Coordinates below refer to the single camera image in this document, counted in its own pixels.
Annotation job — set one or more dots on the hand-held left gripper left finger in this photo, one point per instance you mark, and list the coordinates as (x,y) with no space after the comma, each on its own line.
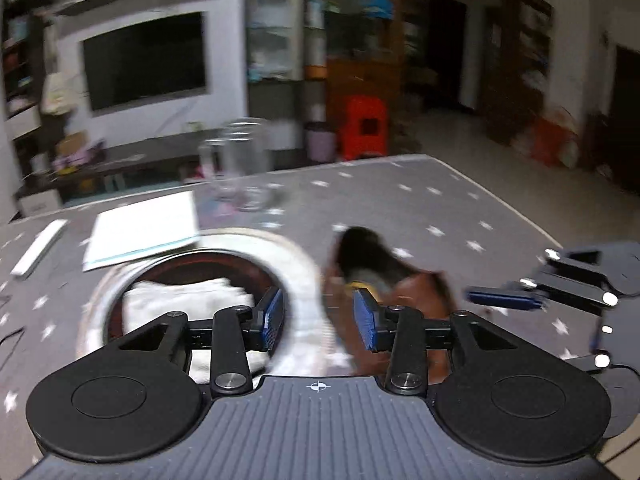
(272,317)

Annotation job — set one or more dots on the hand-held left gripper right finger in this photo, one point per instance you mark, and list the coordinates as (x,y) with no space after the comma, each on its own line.
(365,322)

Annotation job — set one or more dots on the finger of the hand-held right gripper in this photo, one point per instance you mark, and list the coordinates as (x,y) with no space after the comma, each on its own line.
(500,297)

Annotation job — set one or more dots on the brown leather shoe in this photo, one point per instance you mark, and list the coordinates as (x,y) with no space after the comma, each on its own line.
(420,295)

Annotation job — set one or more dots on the round black induction cooktop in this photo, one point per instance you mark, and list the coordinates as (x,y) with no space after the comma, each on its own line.
(300,270)

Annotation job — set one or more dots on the grey terry towel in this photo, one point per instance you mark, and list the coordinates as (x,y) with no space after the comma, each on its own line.
(175,300)

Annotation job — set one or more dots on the lined paper notepad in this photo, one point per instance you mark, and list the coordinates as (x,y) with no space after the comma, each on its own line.
(145,230)

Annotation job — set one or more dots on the clear glass mug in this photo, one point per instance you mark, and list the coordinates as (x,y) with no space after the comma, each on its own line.
(245,160)

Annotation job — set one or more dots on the orange plastic bucket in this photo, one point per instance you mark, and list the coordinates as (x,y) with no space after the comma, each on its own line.
(550,140)

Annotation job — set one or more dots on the purple waste bin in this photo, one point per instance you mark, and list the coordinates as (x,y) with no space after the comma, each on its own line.
(320,145)

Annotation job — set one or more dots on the red plastic stool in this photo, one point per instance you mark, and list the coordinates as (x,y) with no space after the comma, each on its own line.
(360,140)

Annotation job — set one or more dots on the white slim bar device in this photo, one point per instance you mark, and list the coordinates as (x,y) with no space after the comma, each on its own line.
(40,247)

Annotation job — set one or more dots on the wooden glass display cabinet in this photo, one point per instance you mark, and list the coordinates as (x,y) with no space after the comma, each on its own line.
(365,75)

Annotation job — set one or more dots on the cardboard box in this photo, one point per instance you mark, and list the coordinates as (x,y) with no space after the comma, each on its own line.
(71,144)

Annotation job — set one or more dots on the white glass shelf cabinet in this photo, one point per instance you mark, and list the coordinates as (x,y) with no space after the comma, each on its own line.
(270,35)

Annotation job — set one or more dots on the black television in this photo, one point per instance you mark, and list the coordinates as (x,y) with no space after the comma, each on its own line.
(145,60)

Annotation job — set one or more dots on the beige canvas tote bag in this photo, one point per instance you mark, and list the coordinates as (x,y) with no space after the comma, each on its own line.
(57,95)

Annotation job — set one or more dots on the dark wooden shelf unit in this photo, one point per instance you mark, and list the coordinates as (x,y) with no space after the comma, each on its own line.
(37,50)

